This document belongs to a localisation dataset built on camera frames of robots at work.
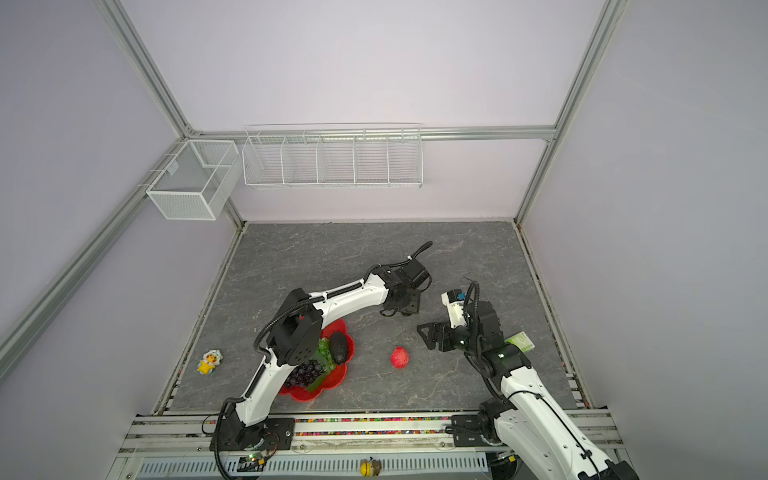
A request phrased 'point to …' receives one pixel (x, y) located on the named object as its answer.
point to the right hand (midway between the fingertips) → (431, 328)
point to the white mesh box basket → (196, 179)
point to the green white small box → (522, 341)
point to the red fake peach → (400, 357)
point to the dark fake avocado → (338, 346)
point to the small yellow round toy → (371, 467)
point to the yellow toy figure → (211, 359)
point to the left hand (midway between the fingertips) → (411, 309)
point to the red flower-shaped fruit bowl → (335, 376)
